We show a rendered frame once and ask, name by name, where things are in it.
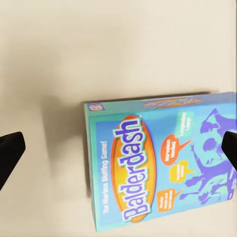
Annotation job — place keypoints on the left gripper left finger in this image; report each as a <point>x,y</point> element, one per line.
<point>12,147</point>

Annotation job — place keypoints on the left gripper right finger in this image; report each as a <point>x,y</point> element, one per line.
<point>229,147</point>

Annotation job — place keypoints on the board game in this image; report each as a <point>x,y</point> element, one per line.
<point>151,158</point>

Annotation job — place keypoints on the bed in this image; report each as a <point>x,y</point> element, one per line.
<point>57,55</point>

